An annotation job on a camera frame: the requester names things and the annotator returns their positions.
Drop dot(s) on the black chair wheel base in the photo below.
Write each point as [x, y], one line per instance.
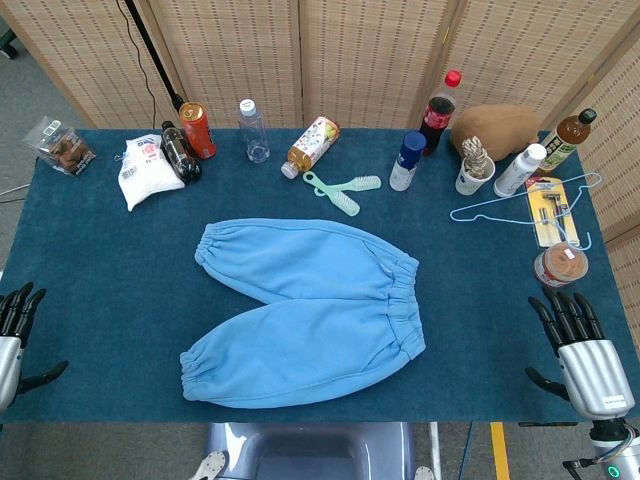
[6, 47]

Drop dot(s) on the white bottle with blue cap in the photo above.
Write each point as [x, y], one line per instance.
[404, 167]

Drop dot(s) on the clear bag of brown cookies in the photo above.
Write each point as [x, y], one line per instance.
[65, 150]

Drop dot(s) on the bamboo folding screen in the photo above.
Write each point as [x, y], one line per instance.
[350, 55]

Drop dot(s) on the white paper cup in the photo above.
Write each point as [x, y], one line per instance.
[470, 184]

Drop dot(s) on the cola bottle with red cap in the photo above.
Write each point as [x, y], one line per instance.
[437, 117]

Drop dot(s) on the small dark cola bottle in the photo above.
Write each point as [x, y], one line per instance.
[177, 150]

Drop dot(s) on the razor on yellow card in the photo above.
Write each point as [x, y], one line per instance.
[552, 215]

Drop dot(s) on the light blue fleece pants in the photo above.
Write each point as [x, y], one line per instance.
[310, 340]

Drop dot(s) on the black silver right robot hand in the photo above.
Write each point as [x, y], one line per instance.
[592, 372]

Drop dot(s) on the brown plush toy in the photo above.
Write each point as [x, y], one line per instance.
[505, 130]

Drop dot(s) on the dark blue table mat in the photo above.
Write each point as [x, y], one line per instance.
[100, 280]

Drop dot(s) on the green tea bottle black cap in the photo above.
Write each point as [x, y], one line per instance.
[565, 142]

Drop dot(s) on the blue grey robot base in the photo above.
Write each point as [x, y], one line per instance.
[310, 450]

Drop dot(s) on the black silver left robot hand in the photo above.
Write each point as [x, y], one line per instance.
[10, 360]

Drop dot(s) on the yellow tea bottle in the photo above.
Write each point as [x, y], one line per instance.
[310, 145]

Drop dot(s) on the green scrub brush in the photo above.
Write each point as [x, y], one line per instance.
[345, 202]
[365, 182]

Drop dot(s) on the empty clear plastic bottle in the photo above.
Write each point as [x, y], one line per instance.
[254, 135]

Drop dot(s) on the orange drink can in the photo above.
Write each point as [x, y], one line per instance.
[199, 132]

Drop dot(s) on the black stand pole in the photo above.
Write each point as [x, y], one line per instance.
[155, 55]

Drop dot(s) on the round tin with brown lid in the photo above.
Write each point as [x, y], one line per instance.
[560, 265]

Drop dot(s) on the white powder bag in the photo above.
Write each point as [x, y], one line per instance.
[147, 177]

